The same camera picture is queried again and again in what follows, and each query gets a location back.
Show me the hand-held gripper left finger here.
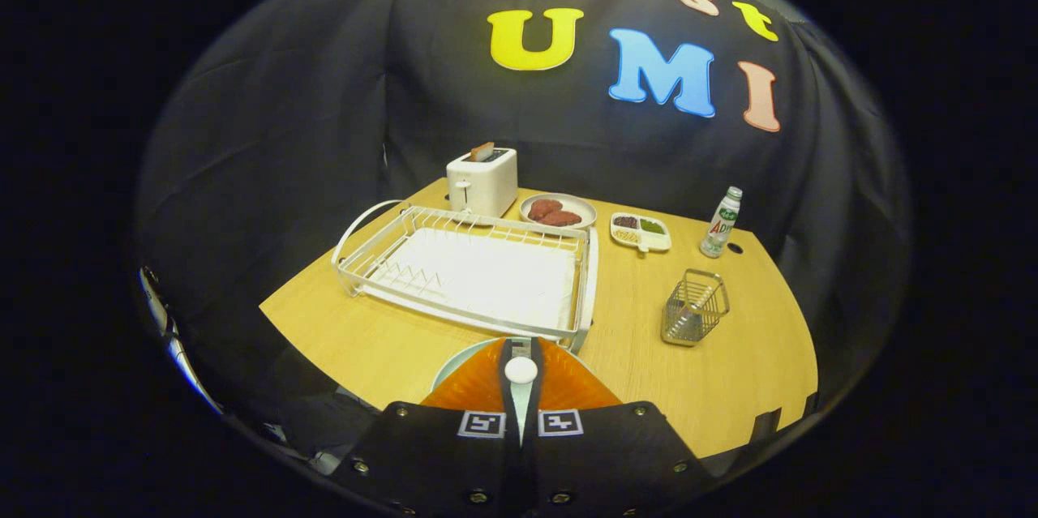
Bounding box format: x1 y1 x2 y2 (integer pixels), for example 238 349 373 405
328 337 524 515

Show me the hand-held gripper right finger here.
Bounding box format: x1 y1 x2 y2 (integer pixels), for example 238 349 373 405
519 337 714 515

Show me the pale green plate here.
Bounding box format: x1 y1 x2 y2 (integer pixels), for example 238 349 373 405
430 337 585 393

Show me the metal wire basket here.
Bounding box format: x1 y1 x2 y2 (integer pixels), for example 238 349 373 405
661 268 731 347

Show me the white wire dish rack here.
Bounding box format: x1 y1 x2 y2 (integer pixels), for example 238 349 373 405
331 199 599 354

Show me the beige plate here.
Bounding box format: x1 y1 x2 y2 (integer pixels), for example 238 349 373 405
519 192 598 230

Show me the white divided snack tray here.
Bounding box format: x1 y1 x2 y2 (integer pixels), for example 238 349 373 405
610 212 672 254

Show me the white bottle with green label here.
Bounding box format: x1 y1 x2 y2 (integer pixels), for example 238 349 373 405
700 186 743 259

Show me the white toaster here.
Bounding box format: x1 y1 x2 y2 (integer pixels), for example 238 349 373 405
446 147 519 218

